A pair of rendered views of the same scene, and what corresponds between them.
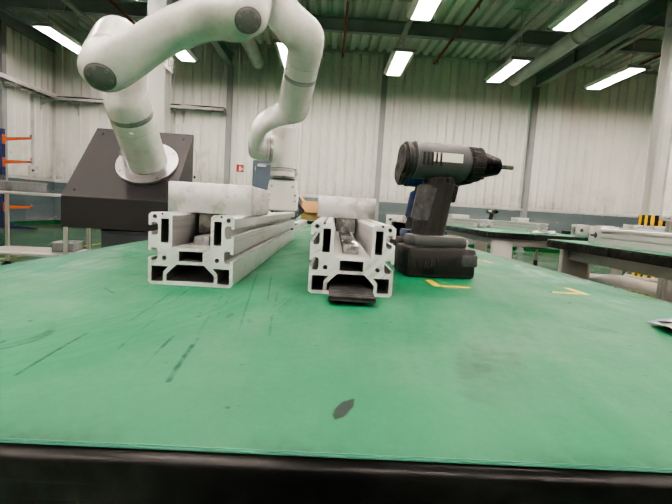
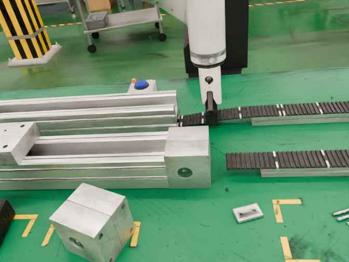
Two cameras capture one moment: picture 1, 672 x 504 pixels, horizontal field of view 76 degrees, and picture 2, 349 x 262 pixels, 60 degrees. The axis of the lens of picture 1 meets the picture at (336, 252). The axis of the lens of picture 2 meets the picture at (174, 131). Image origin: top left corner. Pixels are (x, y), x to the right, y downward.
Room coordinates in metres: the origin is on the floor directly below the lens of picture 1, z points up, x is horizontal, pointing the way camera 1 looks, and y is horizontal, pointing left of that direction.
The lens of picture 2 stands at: (1.43, -0.51, 1.27)
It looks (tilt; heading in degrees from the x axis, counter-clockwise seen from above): 36 degrees down; 101
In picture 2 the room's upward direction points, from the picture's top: 9 degrees counter-clockwise
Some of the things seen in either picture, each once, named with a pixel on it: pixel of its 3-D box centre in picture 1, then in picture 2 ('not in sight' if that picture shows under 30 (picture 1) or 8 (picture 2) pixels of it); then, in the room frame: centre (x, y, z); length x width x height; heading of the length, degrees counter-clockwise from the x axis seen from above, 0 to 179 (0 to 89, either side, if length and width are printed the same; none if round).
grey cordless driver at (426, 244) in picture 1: (454, 211); not in sight; (0.73, -0.19, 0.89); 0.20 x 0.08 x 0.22; 99
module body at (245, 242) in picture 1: (253, 232); (41, 118); (0.90, 0.18, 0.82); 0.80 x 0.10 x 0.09; 1
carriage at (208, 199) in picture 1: (224, 208); not in sight; (0.65, 0.17, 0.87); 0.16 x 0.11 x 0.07; 1
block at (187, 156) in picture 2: not in sight; (189, 153); (1.35, 0.00, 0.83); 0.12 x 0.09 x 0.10; 91
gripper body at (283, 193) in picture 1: (282, 193); (209, 77); (1.40, 0.18, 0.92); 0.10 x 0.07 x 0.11; 91
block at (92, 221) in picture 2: (400, 232); (99, 219); (1.20, -0.18, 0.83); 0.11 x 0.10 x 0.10; 70
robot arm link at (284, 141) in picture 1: (283, 148); (205, 18); (1.40, 0.19, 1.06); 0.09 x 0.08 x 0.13; 107
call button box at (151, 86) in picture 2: not in sight; (142, 95); (1.18, 0.30, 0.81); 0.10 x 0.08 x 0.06; 91
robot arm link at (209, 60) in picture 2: (284, 174); (207, 54); (1.40, 0.18, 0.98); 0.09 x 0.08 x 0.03; 91
